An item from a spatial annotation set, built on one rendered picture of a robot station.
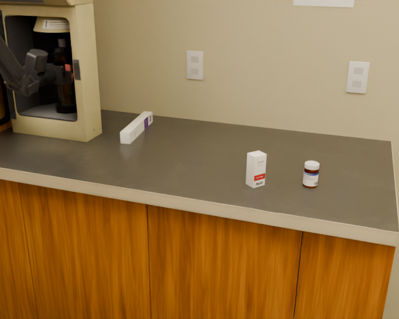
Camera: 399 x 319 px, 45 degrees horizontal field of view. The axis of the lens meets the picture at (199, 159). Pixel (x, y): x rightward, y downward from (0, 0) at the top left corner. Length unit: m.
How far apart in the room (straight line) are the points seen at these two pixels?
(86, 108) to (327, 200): 0.89
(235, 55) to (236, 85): 0.12
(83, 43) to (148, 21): 0.41
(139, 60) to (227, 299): 1.08
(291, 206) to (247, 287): 0.29
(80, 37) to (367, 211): 1.06
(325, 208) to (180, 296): 0.53
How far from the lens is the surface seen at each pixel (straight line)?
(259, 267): 1.39
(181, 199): 1.32
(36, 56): 1.66
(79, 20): 1.69
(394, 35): 1.85
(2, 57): 1.51
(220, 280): 1.45
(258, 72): 1.91
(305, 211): 1.28
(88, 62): 1.74
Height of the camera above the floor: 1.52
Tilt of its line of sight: 22 degrees down
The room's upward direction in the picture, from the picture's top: 1 degrees clockwise
